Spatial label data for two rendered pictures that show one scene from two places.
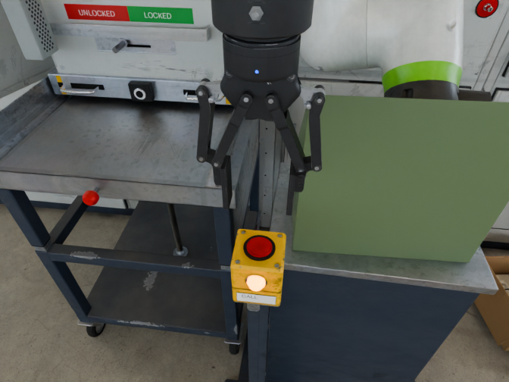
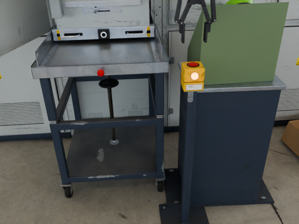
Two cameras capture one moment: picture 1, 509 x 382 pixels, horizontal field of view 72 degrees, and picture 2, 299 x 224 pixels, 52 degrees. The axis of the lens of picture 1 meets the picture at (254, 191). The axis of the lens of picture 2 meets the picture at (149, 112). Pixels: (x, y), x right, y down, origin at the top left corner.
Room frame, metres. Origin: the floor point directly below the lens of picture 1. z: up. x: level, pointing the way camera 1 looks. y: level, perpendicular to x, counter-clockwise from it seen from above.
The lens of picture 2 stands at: (-0.74, 0.37, 1.35)
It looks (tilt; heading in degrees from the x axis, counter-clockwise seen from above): 30 degrees down; 350
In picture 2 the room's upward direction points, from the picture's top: 1 degrees counter-clockwise
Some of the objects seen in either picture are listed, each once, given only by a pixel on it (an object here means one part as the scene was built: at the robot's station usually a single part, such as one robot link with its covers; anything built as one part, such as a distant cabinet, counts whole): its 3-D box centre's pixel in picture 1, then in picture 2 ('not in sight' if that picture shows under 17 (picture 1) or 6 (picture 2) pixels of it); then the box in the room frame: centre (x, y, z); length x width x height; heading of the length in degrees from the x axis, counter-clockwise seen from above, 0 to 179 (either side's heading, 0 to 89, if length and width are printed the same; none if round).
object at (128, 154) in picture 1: (149, 111); (105, 46); (0.92, 0.31, 0.82); 0.68 x 0.62 x 0.06; 173
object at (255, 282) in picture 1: (255, 284); (195, 76); (0.31, 0.00, 0.87); 0.03 x 0.01 x 0.03; 83
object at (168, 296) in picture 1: (169, 201); (110, 103); (0.92, 0.30, 0.46); 0.64 x 0.58 x 0.66; 173
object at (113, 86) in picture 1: (146, 86); (104, 32); (0.93, 0.30, 0.90); 0.54 x 0.05 x 0.06; 83
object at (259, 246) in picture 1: (259, 248); (192, 65); (0.35, -0.01, 0.90); 0.04 x 0.04 x 0.02
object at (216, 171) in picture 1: (211, 166); (178, 26); (0.36, 0.05, 1.06); 0.03 x 0.01 x 0.05; 83
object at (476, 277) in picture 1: (368, 217); (227, 74); (0.57, -0.27, 0.74); 0.45 x 0.34 x 0.02; 82
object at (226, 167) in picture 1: (226, 183); (183, 33); (0.36, 0.04, 1.03); 0.03 x 0.01 x 0.07; 173
